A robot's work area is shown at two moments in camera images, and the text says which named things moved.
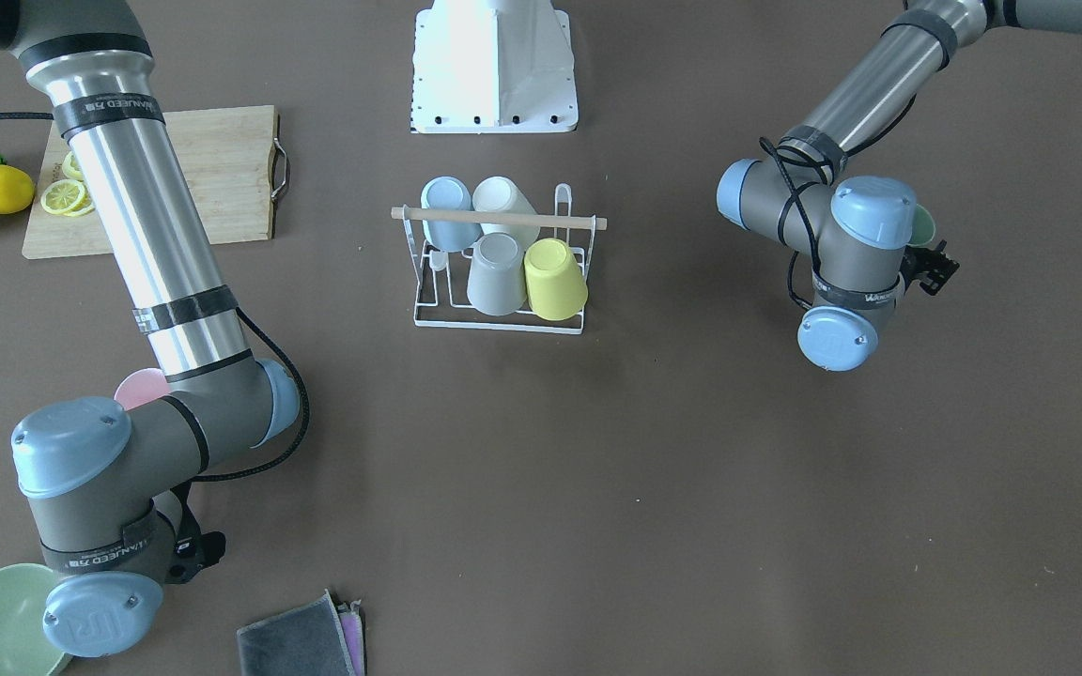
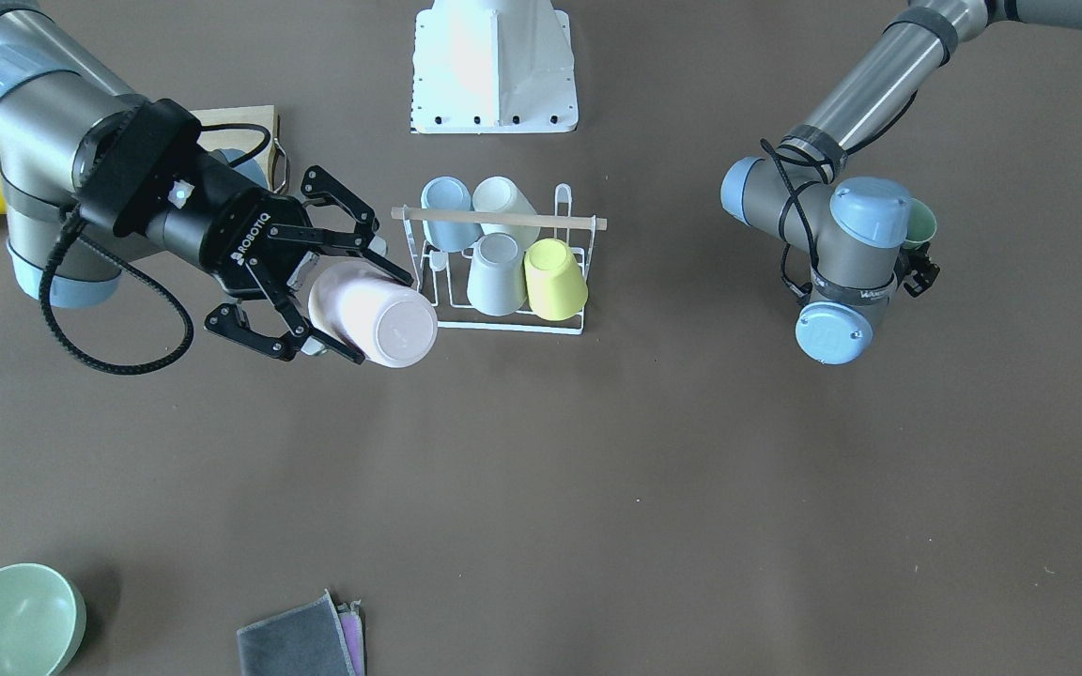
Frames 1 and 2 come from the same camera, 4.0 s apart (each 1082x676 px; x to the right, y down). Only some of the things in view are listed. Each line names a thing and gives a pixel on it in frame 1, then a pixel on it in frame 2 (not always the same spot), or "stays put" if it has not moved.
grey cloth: [305, 640] stays put
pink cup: [141, 385] -> [386, 321]
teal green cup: [923, 226] stays put
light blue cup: [449, 193] stays put
